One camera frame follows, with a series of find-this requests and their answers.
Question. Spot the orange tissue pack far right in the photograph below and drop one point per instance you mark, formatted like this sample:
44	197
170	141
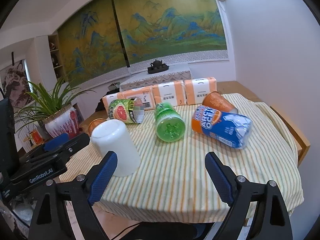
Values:
197	89

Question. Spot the green plastic bottle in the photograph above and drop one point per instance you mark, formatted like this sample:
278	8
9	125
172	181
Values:
169	125

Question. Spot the ink tree wall scroll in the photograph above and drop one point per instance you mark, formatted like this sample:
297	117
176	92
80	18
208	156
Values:
15	85

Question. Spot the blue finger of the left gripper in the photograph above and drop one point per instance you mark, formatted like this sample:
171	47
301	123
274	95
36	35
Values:
56	142

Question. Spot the orange tissue pack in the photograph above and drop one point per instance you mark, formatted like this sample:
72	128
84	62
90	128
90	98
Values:
197	89
170	92
107	99
145	94

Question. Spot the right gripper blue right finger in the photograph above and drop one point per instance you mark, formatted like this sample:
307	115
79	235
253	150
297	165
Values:
223	178

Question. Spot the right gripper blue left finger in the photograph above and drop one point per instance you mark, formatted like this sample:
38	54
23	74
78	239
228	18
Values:
99	176

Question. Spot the wooden wall shelf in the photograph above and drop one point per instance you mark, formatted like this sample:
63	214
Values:
55	53

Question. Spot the black teapot set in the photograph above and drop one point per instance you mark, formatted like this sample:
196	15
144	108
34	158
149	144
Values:
157	66

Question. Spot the green landscape wall painting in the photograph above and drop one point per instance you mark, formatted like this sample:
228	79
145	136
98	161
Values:
108	39

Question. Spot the green spider plant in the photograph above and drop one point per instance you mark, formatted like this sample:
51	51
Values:
48	103

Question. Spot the orange tissue pack far left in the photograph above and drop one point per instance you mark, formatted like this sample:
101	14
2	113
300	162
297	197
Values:
107	99

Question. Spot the white ceramic cup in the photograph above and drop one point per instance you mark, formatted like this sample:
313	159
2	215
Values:
112	135

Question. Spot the lace table runner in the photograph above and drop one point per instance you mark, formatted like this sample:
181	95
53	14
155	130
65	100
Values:
143	80

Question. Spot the orange patterned paper cup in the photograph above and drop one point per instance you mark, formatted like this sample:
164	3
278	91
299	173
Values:
94	124

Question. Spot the striped tablecloth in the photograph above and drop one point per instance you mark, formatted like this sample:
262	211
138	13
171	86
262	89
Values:
172	184

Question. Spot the white purple flower pot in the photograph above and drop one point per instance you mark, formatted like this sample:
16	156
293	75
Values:
63	121

